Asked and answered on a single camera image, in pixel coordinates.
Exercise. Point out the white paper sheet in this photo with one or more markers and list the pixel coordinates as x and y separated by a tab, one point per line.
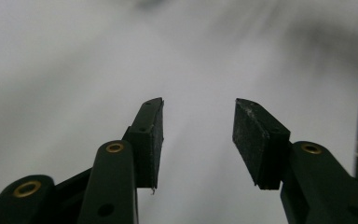
74	77

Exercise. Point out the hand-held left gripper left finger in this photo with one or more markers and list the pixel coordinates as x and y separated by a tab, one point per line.
144	146

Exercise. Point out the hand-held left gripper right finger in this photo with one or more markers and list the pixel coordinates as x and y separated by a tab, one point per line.
258	146

